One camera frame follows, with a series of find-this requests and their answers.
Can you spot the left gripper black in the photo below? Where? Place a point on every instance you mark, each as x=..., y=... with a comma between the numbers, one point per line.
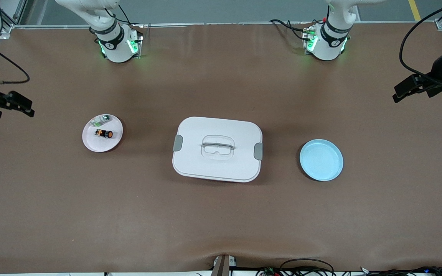
x=437, y=78

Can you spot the orange push-button switch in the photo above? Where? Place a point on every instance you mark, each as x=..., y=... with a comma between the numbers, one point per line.
x=104, y=134

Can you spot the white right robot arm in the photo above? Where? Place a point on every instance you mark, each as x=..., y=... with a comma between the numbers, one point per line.
x=115, y=50

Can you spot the pink round plate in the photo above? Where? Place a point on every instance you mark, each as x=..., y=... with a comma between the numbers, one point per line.
x=108, y=145

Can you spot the light blue round plate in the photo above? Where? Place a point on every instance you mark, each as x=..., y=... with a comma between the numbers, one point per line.
x=320, y=161

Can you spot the white lidded storage box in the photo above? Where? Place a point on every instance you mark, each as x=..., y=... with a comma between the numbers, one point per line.
x=217, y=165

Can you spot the small green circuit board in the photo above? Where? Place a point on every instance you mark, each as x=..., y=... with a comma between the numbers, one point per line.
x=270, y=271

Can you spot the green push-button switch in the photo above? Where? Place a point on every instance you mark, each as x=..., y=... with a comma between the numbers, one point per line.
x=102, y=120

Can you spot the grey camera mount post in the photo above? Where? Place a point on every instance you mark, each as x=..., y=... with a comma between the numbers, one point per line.
x=223, y=265

